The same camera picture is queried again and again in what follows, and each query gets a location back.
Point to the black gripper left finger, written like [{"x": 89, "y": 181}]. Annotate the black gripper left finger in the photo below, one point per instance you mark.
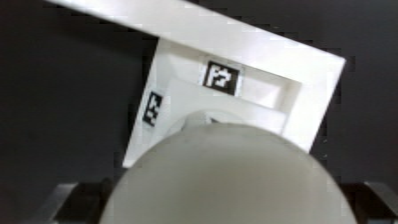
[{"x": 75, "y": 203}]

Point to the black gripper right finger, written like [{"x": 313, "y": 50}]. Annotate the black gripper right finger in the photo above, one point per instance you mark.
[{"x": 373, "y": 202}]

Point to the white lamp bulb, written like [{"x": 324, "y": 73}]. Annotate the white lamp bulb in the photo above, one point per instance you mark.
[{"x": 226, "y": 175}]

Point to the white lamp base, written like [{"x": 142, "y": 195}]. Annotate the white lamp base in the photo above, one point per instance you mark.
[{"x": 208, "y": 88}]

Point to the white right fence bar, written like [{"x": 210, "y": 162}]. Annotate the white right fence bar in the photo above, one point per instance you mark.
[{"x": 187, "y": 24}]

